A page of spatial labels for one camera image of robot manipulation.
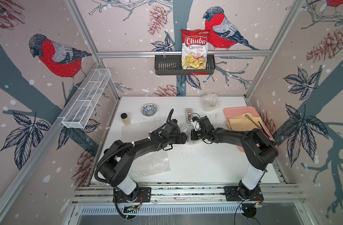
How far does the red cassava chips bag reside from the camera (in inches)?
33.5

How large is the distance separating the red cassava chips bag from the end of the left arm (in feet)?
1.42

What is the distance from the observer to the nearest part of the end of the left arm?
0.68 meters
